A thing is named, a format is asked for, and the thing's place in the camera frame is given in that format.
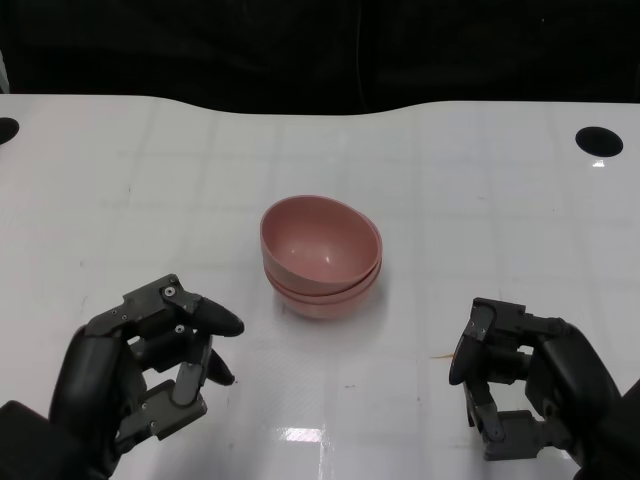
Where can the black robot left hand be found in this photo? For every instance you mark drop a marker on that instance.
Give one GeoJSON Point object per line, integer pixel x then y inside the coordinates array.
{"type": "Point", "coordinates": [95, 380]}

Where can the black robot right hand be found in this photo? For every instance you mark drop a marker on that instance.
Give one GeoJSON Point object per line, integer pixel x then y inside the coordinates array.
{"type": "Point", "coordinates": [575, 380]}

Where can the black round table grommet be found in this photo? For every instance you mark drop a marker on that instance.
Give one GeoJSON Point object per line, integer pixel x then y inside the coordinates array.
{"type": "Point", "coordinates": [599, 141]}
{"type": "Point", "coordinates": [6, 131]}

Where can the black backdrop cloth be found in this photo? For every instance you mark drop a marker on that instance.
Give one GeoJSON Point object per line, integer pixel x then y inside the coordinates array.
{"type": "Point", "coordinates": [200, 45]}

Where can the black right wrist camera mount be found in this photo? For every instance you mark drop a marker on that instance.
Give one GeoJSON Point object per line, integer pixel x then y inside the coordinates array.
{"type": "Point", "coordinates": [631, 450]}

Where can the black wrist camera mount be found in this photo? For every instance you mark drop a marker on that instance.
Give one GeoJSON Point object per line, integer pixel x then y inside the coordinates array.
{"type": "Point", "coordinates": [25, 445]}
{"type": "Point", "coordinates": [631, 450]}

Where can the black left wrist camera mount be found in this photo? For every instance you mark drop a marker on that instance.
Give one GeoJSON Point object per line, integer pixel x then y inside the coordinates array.
{"type": "Point", "coordinates": [25, 445]}

